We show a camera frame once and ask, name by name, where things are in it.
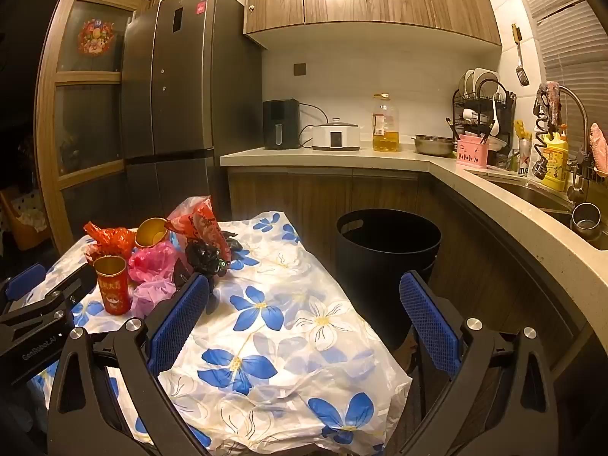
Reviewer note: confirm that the pink rubber glove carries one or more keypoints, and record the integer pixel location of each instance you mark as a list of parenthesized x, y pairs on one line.
[(599, 147)]

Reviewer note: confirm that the crumpled red plastic bag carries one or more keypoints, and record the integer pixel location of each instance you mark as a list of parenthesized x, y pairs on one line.
[(111, 240)]

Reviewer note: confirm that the steel faucet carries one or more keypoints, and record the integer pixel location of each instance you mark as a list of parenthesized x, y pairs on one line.
[(580, 109)]

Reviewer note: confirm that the black air fryer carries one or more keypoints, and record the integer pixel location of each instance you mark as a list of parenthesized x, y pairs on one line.
[(280, 123)]

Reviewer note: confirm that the black trash bin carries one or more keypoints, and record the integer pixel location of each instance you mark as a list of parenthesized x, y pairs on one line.
[(380, 256)]

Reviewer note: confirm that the brown rag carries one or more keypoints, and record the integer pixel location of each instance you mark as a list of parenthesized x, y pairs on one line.
[(551, 99)]

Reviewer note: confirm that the steel bowl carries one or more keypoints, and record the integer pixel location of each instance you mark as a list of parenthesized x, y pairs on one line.
[(433, 146)]

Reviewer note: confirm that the dark wall socket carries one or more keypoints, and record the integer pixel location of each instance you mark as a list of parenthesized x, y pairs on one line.
[(299, 69)]

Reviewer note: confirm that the yellow detergent bottle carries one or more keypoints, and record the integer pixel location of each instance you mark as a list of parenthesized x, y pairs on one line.
[(556, 166)]

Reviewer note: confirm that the pink utensil holder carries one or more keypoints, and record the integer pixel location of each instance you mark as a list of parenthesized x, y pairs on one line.
[(471, 154)]

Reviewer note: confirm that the clear red printed bag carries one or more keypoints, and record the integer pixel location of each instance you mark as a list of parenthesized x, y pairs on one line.
[(199, 221)]

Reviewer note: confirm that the white slow cooker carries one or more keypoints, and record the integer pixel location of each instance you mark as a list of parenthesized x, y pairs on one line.
[(335, 135)]

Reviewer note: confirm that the red paper cup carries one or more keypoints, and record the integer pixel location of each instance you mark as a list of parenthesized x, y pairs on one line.
[(113, 289), (151, 233)]

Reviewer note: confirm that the grey refrigerator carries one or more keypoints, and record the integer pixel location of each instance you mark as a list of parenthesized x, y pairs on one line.
[(190, 80)]

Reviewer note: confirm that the small white bowl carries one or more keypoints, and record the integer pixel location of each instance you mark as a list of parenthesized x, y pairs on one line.
[(469, 114)]

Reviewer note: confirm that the window blinds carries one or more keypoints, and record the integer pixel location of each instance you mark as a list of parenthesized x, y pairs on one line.
[(570, 47)]

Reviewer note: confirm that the orange container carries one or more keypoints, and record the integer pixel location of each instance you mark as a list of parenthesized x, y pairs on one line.
[(21, 232)]

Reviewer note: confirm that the hanging slotted spatula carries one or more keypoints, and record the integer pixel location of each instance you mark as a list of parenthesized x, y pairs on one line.
[(522, 76)]

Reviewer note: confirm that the wooden glass panel door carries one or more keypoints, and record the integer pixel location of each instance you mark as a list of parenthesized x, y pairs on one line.
[(47, 104)]

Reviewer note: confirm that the yellow utensils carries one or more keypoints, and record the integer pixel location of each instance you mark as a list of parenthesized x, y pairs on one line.
[(521, 130)]

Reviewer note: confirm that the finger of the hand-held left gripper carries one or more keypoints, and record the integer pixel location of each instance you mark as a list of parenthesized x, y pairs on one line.
[(26, 279), (76, 280)]

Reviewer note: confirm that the blue floral tablecloth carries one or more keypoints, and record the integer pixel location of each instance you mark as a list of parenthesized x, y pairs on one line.
[(266, 342)]

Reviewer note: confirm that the cooking oil bottle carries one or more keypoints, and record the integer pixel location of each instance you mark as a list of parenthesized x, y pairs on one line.
[(385, 128)]

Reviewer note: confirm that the white plate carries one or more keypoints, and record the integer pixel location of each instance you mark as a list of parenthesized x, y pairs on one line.
[(487, 78), (466, 83)]

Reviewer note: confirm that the beer can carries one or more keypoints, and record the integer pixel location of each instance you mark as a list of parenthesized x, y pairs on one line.
[(524, 159)]

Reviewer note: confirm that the white ladle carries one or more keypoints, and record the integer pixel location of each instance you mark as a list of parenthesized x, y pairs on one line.
[(494, 126)]

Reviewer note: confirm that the steel sink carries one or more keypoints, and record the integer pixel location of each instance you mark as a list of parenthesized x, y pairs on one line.
[(532, 192)]

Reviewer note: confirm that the steel cup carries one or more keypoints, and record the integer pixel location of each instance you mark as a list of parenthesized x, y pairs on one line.
[(586, 223)]

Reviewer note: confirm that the black plastic bag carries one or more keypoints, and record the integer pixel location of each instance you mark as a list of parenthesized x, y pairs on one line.
[(209, 256)]

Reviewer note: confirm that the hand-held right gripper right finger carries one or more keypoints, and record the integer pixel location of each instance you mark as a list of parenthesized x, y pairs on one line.
[(427, 323)]

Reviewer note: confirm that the red door decoration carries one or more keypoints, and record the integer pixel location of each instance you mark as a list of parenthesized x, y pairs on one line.
[(96, 35)]

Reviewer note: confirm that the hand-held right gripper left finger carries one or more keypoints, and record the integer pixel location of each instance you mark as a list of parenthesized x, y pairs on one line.
[(178, 313)]

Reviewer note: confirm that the light pink plastic bag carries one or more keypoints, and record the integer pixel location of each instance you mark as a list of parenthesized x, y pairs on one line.
[(152, 297)]

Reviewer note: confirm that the black dish rack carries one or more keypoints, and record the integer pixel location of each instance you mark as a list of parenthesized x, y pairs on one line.
[(508, 118)]

